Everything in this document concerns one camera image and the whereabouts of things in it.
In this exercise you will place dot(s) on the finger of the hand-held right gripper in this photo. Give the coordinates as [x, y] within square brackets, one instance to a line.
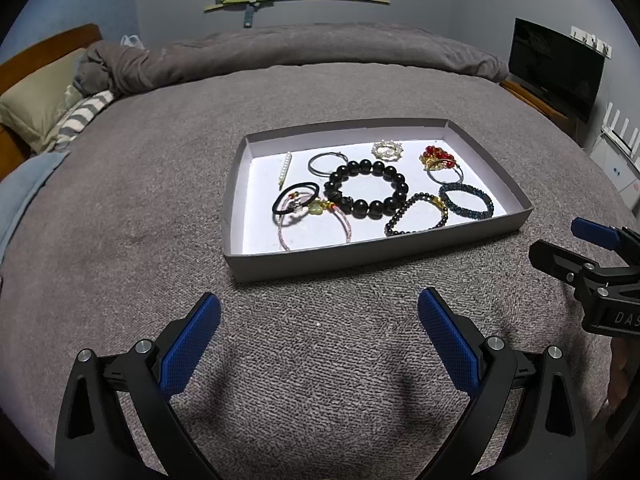
[595, 232]
[560, 260]

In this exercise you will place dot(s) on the black television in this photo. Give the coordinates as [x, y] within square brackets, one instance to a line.
[555, 65]

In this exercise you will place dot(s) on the olive pillow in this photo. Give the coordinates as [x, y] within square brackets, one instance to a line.
[35, 105]

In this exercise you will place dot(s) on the white cabinet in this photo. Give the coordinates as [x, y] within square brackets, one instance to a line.
[615, 170]

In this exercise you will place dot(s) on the white pearl strand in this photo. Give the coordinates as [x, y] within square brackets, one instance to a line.
[285, 170]

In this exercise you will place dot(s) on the rolled grey comforter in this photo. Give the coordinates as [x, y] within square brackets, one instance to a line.
[300, 45]

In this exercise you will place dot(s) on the white wall hook rack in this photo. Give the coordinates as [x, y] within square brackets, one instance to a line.
[592, 40]

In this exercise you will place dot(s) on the wooden headboard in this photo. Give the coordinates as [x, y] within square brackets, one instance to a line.
[50, 42]

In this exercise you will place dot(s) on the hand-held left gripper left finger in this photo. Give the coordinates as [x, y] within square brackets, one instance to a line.
[190, 345]

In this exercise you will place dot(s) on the white plastic bag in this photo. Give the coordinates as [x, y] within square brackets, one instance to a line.
[132, 42]

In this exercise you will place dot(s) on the red and gold beaded jewelry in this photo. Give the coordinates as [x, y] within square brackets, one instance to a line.
[432, 152]

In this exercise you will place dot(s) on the wooden television stand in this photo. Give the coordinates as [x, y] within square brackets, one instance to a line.
[540, 102]

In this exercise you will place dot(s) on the grey bed cover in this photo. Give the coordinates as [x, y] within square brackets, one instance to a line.
[150, 210]

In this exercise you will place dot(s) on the white router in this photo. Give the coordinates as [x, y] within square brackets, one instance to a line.
[620, 140]

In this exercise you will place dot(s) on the light blue blanket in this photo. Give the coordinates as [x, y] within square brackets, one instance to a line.
[25, 185]

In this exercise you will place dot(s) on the grey cardboard tray box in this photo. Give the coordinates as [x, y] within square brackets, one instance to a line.
[400, 252]

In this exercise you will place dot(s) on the grey white striped cloth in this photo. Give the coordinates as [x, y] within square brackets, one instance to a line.
[80, 115]

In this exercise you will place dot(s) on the person's right hand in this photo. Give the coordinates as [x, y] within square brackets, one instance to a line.
[622, 370]

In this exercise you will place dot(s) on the silver hoop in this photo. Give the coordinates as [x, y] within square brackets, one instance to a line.
[308, 164]
[430, 174]

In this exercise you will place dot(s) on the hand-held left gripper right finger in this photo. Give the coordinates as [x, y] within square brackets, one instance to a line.
[447, 340]

